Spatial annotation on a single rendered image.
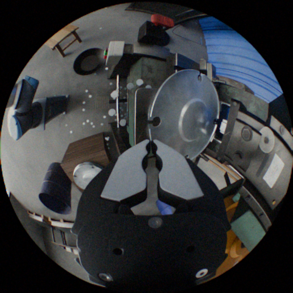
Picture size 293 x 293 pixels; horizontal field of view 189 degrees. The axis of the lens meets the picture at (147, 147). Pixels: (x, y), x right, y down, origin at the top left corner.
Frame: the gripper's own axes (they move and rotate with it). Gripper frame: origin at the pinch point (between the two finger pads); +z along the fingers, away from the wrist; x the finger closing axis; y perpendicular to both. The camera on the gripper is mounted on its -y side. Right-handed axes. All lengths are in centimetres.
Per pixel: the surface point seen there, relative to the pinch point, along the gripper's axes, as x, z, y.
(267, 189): 28.9, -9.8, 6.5
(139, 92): -1.9, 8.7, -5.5
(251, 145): 21.4, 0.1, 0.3
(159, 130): 2.1, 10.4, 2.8
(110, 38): -36, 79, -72
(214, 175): 115, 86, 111
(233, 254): 38, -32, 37
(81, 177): -51, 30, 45
